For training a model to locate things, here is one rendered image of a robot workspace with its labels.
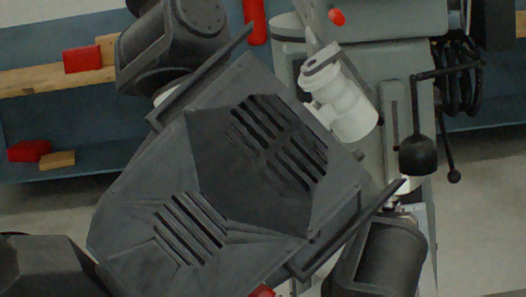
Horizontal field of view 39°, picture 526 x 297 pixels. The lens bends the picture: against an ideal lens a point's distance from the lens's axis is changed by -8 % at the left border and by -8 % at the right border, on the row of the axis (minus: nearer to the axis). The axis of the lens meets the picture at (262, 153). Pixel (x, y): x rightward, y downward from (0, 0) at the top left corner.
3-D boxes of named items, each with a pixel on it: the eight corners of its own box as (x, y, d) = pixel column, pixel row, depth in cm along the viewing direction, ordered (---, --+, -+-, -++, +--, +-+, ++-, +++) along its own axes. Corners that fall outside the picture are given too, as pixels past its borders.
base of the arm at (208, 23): (188, 70, 95) (251, 56, 103) (150, -18, 96) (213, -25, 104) (124, 118, 105) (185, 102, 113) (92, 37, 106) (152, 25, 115)
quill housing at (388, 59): (446, 194, 150) (438, 33, 140) (345, 208, 150) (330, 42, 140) (425, 161, 168) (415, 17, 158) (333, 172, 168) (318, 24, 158)
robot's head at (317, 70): (332, 132, 108) (378, 100, 106) (296, 85, 104) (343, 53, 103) (323, 111, 113) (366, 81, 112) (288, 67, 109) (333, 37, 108)
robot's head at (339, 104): (342, 159, 108) (386, 115, 109) (301, 105, 103) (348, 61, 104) (320, 147, 114) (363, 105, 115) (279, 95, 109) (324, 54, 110)
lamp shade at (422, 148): (414, 179, 131) (412, 145, 129) (390, 168, 137) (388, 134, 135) (445, 168, 134) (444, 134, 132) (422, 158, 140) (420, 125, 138)
